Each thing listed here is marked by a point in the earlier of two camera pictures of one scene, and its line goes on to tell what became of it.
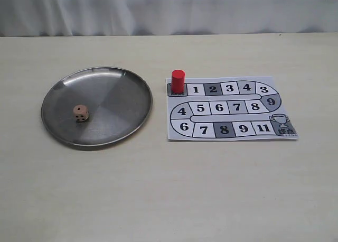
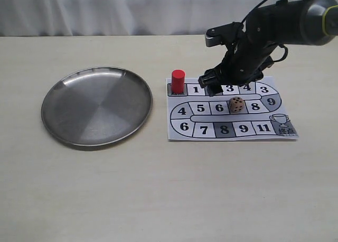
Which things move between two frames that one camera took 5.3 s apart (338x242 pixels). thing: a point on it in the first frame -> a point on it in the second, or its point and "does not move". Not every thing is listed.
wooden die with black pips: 81,112 -> 236,104
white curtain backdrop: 79,12 does not move
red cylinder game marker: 178,77 does not move
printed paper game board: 225,108 does not move
